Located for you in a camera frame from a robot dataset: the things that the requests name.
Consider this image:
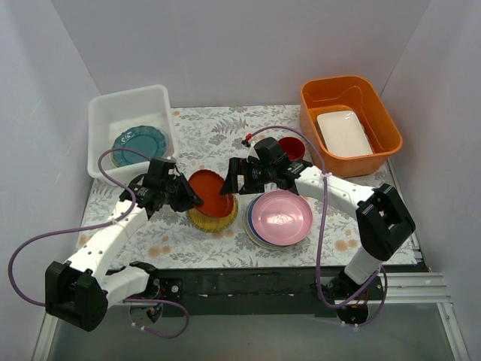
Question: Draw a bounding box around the red gold rimmed plate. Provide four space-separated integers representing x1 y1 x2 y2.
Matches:
189 169 234 218

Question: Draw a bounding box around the yellow woven round plate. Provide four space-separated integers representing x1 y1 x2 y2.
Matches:
186 196 238 233

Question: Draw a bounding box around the teal scalloped plate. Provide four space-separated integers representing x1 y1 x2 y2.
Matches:
110 126 171 168

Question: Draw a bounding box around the pink round plate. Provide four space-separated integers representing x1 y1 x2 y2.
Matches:
248 190 313 247

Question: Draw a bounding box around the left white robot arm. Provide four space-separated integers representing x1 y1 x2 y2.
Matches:
45 158 203 331

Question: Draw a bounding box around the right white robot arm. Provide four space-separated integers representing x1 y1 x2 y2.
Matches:
219 138 416 299

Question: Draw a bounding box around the orange plastic bin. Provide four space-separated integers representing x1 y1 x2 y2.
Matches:
299 75 403 178

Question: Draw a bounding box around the white translucent plastic bin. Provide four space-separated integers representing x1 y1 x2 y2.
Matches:
87 85 180 184

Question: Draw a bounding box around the floral table mat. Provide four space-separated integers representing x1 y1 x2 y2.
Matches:
83 105 417 269

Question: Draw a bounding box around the red black cup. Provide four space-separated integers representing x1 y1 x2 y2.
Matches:
278 137 306 161

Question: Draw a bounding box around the white rectangular plate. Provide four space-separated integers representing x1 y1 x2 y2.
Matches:
317 111 373 158

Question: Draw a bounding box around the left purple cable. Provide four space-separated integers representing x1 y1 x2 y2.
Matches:
7 147 190 338

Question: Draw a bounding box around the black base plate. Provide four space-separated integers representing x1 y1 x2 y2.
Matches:
67 262 429 317

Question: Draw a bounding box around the aluminium rail frame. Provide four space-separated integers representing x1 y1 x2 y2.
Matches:
33 273 469 360

